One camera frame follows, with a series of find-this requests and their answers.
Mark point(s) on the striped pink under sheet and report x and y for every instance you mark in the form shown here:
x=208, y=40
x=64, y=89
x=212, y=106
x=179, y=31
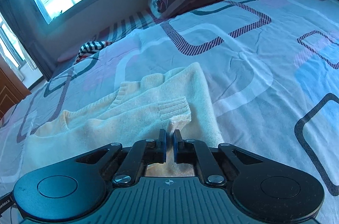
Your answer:
x=127, y=24

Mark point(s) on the narrow window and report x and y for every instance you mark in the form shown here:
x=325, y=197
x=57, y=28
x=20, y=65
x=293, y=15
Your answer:
x=8, y=49

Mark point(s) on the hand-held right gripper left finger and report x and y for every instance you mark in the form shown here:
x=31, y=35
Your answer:
x=162, y=145

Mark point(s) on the dark curtain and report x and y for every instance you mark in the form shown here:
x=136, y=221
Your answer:
x=23, y=41

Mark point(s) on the black white striped cloth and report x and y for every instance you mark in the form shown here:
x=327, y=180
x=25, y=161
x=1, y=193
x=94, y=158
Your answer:
x=90, y=48

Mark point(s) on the white towel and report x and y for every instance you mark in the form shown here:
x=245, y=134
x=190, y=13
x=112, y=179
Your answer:
x=132, y=118

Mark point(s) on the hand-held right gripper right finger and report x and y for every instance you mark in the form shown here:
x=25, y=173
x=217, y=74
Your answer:
x=175, y=145

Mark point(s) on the brown wooden door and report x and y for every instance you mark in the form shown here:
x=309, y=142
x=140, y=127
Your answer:
x=10, y=91

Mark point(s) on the patterned white bed sheet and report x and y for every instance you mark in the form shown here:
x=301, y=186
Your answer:
x=238, y=54

